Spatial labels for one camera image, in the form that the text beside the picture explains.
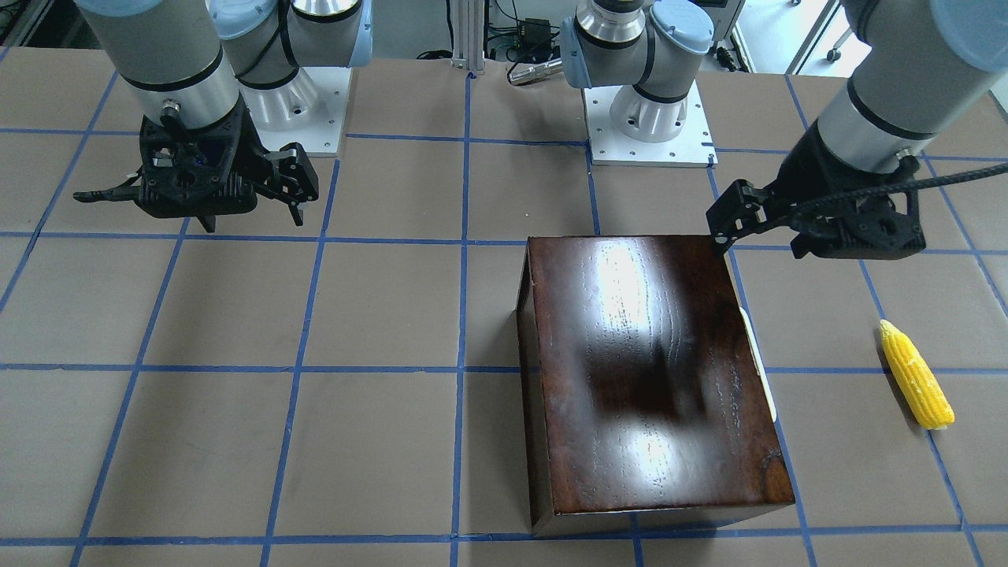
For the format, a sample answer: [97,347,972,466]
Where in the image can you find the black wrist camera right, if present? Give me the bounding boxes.
[135,117,257,218]

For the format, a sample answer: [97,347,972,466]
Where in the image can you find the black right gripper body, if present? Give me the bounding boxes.
[148,106,269,189]

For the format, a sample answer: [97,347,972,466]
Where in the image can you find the aluminium frame post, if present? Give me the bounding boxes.
[449,0,486,79]

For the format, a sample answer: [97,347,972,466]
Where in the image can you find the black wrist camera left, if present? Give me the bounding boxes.
[787,190,928,261]

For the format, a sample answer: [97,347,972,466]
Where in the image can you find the yellow corn cob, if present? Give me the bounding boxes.
[878,319,955,431]

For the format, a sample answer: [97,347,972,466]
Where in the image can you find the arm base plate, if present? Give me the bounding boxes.
[582,83,719,168]
[241,67,353,158]

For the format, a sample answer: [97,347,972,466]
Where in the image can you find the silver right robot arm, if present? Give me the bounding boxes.
[73,1,373,233]

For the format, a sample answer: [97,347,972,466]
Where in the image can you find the dark wooden drawer cabinet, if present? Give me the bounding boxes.
[515,235,796,538]

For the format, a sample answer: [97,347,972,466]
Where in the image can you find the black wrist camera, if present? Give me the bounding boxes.
[787,190,928,261]
[135,117,257,218]

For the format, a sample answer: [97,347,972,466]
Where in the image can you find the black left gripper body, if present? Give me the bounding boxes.
[768,126,906,237]

